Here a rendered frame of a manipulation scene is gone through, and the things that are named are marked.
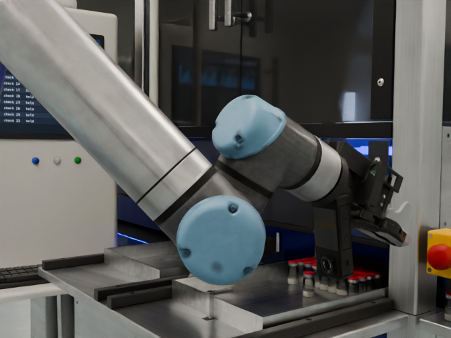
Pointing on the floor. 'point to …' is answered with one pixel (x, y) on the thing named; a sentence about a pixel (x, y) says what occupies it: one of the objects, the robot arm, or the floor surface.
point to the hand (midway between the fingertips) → (399, 244)
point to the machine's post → (417, 154)
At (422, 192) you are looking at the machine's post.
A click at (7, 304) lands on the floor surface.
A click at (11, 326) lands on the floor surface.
